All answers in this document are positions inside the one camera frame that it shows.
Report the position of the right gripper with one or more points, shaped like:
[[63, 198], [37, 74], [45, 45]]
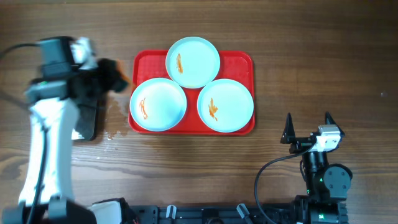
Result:
[[301, 143]]

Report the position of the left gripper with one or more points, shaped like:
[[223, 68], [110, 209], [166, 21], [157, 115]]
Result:
[[101, 78]]

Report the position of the light blue plate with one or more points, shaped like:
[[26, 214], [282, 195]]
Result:
[[225, 105], [192, 62], [158, 104]]

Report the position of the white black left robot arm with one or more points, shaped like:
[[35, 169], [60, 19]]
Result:
[[54, 105]]

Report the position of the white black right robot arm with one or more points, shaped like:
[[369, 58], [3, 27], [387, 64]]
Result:
[[327, 184]]

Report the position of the black plastic tray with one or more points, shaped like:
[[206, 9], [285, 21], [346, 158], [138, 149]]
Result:
[[85, 129]]

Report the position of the red plastic tray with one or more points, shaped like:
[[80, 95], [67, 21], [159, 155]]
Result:
[[235, 65]]

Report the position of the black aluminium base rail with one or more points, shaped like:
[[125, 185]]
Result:
[[276, 213]]

